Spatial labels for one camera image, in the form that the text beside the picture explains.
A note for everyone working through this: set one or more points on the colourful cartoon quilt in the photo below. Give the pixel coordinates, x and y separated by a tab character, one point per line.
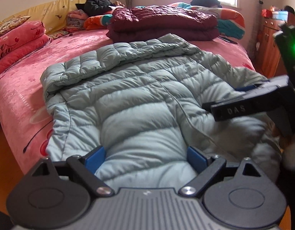
230	22

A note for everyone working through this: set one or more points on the floral small pillow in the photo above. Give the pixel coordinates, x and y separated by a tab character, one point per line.
12	24

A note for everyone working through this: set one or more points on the pink plush bed cover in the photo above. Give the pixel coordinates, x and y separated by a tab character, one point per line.
23	115

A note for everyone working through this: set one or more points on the pink love you blanket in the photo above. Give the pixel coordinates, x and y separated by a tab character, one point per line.
20	42

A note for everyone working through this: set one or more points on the folded pink grey blankets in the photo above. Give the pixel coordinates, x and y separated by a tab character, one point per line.
76	18

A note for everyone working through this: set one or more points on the yellow padded headboard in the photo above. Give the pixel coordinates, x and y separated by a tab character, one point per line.
53	14

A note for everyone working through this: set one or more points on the black smartphone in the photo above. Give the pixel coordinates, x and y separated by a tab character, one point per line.
227	40

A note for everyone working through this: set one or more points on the maroon folded down jacket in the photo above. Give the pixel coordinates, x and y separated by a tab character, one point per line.
151	22

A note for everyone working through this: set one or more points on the black clothes pile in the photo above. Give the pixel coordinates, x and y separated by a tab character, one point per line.
206	3

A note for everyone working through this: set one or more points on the person in dark jacket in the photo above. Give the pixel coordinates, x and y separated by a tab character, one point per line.
98	7

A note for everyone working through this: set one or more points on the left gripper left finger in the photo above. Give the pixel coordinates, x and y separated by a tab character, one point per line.
54	194

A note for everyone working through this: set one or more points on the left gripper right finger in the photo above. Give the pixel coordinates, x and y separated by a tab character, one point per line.
234	195

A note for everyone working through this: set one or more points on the wooden side cabinet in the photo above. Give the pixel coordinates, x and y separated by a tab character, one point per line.
268	61

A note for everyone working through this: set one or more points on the light green down jacket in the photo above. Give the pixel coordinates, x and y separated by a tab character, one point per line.
142	102

